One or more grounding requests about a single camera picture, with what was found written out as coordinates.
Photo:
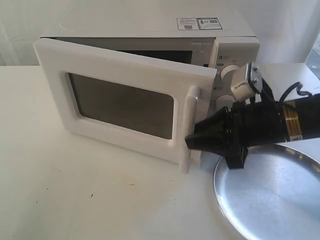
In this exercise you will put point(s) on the white microwave door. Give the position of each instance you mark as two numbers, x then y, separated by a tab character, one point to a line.
144	104

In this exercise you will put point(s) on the upper white control knob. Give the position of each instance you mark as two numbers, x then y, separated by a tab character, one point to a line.
228	69

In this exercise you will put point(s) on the white control knob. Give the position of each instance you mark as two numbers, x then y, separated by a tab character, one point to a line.
228	69
225	100

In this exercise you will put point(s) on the lower white control knob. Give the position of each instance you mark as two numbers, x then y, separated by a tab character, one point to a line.
225	100

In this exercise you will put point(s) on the white microwave oven body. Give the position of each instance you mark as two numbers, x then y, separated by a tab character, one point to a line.
149	28

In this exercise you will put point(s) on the round steel tray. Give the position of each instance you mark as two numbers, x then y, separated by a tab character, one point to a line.
276	196

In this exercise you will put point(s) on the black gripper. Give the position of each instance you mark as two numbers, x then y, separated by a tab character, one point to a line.
245	126

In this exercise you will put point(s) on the dark robot arm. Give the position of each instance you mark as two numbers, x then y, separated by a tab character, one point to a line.
302	117

